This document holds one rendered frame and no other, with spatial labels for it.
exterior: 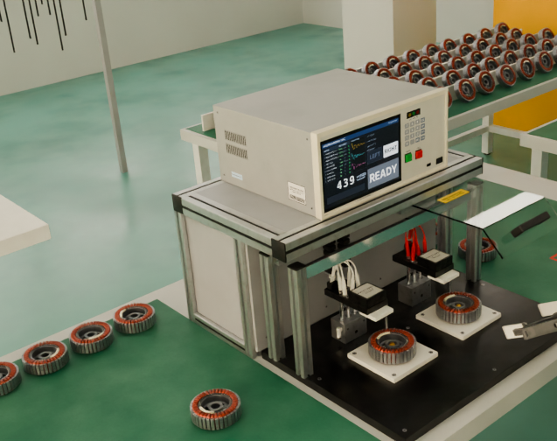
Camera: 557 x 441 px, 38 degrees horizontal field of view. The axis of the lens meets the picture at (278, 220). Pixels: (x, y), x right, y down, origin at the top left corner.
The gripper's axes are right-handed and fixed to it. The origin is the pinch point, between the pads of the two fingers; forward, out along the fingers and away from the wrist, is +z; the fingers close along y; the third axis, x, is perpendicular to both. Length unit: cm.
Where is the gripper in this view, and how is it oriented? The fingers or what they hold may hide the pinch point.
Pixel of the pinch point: (526, 320)
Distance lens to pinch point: 200.3
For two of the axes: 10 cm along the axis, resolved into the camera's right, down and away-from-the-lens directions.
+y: 7.7, -3.1, 5.6
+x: -3.8, -9.3, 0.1
